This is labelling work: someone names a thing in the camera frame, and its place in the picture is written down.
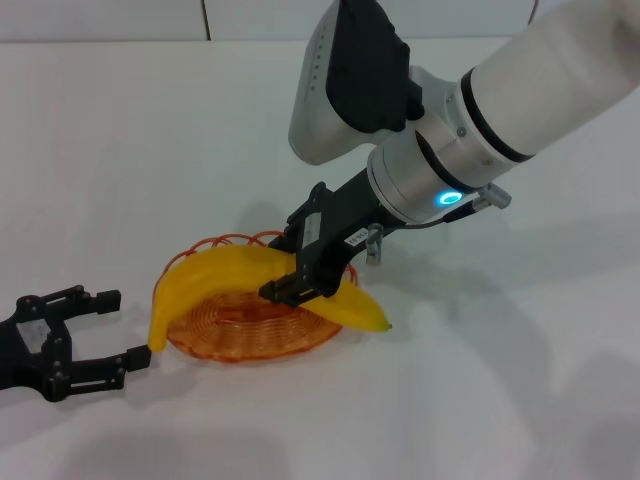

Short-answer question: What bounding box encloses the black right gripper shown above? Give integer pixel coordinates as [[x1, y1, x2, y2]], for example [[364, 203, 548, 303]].
[[259, 168, 401, 307]]

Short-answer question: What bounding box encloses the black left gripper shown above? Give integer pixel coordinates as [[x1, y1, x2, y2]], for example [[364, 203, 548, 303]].
[[0, 284, 153, 404]]

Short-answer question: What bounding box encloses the yellow banana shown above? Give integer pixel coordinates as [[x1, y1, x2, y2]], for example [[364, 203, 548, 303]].
[[147, 244, 393, 354]]

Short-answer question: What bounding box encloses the orange woven plastic basket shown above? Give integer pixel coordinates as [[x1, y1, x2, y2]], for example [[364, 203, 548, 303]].
[[154, 230, 362, 363]]

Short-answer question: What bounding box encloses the silver cable plug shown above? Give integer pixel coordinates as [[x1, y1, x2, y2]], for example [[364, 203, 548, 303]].
[[366, 224, 385, 266], [471, 181, 513, 211]]

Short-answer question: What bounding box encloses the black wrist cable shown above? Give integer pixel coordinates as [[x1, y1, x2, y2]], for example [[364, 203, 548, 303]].
[[369, 198, 484, 237]]

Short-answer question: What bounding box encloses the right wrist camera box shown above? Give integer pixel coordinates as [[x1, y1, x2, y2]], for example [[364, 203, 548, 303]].
[[287, 0, 426, 167]]

